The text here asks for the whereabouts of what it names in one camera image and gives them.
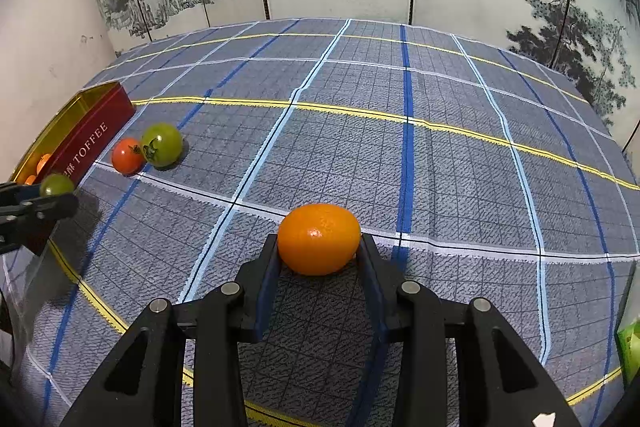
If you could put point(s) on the green tomato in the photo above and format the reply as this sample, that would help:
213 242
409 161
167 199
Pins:
56 184
166 144

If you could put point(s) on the green packet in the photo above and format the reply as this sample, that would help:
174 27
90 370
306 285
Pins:
631 352

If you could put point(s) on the red tomato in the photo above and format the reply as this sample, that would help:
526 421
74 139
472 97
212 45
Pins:
125 157

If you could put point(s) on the orange mandarin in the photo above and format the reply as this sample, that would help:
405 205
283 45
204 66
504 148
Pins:
320 239

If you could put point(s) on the red and gold tin box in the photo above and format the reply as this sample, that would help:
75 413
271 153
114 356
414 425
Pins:
85 142

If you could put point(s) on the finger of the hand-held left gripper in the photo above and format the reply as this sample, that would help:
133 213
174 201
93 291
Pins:
50 207
20 193

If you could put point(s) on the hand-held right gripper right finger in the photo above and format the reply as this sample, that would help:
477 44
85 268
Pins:
374 292

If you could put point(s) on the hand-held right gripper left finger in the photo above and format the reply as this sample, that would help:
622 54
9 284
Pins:
264 292

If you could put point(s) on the small orange kumquat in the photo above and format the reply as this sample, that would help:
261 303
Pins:
44 162
30 180

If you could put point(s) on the blue plaid tablecloth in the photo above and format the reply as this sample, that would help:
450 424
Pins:
400 157

